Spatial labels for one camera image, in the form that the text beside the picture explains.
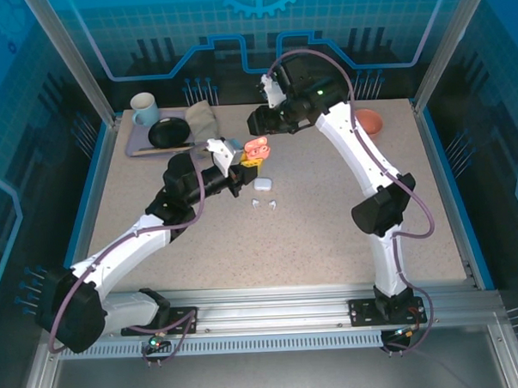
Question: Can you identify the small connector with green light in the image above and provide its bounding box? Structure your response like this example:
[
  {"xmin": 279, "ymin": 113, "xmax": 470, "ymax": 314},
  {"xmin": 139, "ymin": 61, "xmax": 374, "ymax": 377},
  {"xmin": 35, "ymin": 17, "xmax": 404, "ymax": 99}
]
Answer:
[{"xmin": 145, "ymin": 332, "xmax": 170, "ymax": 351}]

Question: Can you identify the grey metal frame shelf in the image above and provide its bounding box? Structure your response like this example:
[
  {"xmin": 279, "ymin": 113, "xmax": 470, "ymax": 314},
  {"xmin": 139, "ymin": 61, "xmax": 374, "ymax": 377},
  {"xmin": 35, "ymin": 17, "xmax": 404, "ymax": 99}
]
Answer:
[{"xmin": 15, "ymin": 309, "xmax": 518, "ymax": 388}]

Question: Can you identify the light blue mug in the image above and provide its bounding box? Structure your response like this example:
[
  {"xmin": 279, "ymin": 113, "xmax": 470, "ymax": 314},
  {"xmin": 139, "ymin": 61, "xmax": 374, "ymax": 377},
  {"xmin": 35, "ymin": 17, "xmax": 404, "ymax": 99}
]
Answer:
[{"xmin": 129, "ymin": 91, "xmax": 160, "ymax": 128}]

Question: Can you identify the lavender plastic tray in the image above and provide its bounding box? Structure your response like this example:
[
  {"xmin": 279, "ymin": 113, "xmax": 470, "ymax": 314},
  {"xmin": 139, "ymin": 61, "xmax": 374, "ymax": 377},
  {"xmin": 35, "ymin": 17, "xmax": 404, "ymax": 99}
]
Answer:
[{"xmin": 123, "ymin": 108, "xmax": 198, "ymax": 160}]

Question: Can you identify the pink earbud charging case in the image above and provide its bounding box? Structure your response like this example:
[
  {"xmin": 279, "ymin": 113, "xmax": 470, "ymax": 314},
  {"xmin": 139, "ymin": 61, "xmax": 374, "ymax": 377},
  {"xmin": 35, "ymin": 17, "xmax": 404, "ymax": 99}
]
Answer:
[{"xmin": 243, "ymin": 135, "xmax": 271, "ymax": 162}]

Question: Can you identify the orange bowl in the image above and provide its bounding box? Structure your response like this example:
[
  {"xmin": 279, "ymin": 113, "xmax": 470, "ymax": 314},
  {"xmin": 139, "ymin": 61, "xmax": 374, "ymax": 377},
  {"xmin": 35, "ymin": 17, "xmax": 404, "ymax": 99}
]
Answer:
[{"xmin": 354, "ymin": 108, "xmax": 386, "ymax": 140}]

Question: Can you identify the beige cloth pouch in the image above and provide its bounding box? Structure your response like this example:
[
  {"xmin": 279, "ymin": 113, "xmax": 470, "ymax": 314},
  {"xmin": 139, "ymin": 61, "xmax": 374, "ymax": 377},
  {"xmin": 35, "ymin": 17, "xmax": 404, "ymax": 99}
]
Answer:
[{"xmin": 184, "ymin": 100, "xmax": 222, "ymax": 152}]

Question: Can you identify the aluminium table side rail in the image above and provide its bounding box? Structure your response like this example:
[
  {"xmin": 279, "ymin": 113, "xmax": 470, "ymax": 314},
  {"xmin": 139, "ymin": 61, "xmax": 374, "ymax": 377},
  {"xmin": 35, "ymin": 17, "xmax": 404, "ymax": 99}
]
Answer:
[
  {"xmin": 60, "ymin": 118, "xmax": 128, "ymax": 272},
  {"xmin": 411, "ymin": 102, "xmax": 482, "ymax": 292}
]

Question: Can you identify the aluminium frame post by cup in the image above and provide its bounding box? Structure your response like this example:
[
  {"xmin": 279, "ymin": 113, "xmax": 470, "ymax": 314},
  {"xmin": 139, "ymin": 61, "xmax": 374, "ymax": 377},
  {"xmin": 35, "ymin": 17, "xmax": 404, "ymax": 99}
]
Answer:
[{"xmin": 406, "ymin": 0, "xmax": 500, "ymax": 116}]

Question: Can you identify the aluminium frame post by mug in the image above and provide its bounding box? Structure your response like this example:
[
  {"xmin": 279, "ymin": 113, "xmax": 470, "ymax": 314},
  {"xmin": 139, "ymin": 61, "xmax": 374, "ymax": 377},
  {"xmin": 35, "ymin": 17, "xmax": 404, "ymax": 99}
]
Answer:
[{"xmin": 22, "ymin": 0, "xmax": 124, "ymax": 133}]

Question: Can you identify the slotted grey cable duct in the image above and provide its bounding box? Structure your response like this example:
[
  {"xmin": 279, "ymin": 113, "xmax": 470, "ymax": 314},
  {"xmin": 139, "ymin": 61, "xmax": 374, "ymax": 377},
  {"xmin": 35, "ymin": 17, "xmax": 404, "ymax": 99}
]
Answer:
[{"xmin": 58, "ymin": 329, "xmax": 385, "ymax": 363}]

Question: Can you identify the small connector with red wires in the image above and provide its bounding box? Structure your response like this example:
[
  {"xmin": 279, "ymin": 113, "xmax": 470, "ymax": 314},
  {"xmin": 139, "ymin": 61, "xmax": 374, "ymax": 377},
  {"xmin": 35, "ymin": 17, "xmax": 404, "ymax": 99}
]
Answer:
[{"xmin": 389, "ymin": 325, "xmax": 422, "ymax": 343}]

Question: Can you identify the black round plate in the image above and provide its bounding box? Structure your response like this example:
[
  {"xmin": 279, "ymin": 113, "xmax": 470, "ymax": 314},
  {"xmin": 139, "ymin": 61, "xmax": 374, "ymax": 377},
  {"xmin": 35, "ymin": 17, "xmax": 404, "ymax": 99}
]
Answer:
[{"xmin": 147, "ymin": 116, "xmax": 193, "ymax": 150}]

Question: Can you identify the wooden stick utensil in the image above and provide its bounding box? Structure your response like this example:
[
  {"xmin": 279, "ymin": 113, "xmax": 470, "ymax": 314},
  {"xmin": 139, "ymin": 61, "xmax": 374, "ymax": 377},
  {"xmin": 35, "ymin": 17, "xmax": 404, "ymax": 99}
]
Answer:
[{"xmin": 131, "ymin": 142, "xmax": 198, "ymax": 157}]

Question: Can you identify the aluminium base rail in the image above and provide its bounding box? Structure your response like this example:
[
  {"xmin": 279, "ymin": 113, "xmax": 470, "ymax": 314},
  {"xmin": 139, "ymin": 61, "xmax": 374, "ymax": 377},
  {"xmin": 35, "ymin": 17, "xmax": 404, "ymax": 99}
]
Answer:
[{"xmin": 103, "ymin": 275, "xmax": 504, "ymax": 339}]

